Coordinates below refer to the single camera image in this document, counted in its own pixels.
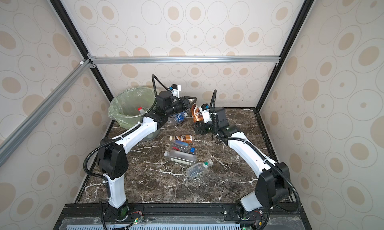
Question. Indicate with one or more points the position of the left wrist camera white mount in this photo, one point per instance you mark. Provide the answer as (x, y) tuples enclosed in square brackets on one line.
[(175, 90)]

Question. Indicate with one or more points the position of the clear crushed bottle blue cap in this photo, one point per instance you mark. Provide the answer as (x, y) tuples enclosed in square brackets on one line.
[(182, 147)]

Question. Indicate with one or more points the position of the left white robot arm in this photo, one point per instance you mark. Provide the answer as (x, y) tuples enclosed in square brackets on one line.
[(109, 161)]

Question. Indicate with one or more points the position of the clear square bottle white cap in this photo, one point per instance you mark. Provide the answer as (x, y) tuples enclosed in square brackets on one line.
[(181, 157)]

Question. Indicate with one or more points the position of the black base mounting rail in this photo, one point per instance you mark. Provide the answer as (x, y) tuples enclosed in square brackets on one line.
[(203, 216)]

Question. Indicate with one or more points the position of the horizontal aluminium rail back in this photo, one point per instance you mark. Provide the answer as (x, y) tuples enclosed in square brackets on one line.
[(185, 60)]

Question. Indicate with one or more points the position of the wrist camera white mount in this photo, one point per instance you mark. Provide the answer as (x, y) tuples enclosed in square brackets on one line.
[(175, 90), (205, 111)]

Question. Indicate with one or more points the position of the diagonal aluminium rail left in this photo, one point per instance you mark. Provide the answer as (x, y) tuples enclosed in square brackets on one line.
[(27, 126)]

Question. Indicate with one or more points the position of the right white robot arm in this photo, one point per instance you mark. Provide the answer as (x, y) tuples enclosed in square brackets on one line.
[(274, 188)]

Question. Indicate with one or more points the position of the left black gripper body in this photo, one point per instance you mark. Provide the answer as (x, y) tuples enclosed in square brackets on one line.
[(175, 108)]

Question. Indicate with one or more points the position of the brown nescafe bottle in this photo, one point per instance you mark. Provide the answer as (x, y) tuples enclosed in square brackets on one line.
[(196, 113), (189, 139)]

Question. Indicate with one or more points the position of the white red-capped milk bottle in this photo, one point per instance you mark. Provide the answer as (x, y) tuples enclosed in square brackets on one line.
[(142, 111)]

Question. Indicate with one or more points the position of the clear small bottle green-white cap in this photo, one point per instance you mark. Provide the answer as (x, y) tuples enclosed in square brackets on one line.
[(198, 169)]

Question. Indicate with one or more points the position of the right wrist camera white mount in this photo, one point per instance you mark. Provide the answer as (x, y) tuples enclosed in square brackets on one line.
[(205, 111)]

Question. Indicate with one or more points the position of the clear bottle blue label white cap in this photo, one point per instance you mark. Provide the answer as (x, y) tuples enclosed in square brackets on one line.
[(178, 118)]

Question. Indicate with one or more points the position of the green-lined mesh waste bin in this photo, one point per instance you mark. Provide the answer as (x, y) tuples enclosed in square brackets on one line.
[(124, 108)]

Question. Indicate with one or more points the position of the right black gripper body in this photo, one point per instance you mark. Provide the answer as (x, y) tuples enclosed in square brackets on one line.
[(206, 128)]

